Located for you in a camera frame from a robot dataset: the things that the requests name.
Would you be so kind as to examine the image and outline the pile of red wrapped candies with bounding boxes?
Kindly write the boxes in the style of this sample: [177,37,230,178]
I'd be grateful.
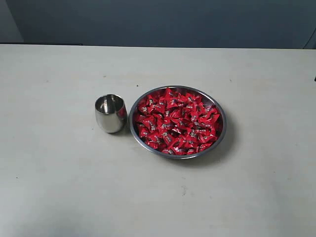
[134,87,222,156]

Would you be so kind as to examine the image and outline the round steel bowl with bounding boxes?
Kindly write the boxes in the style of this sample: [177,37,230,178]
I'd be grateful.
[129,85,227,160]

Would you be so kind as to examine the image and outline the small stainless steel cup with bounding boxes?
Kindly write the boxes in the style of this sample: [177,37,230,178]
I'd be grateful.
[95,94,127,133]

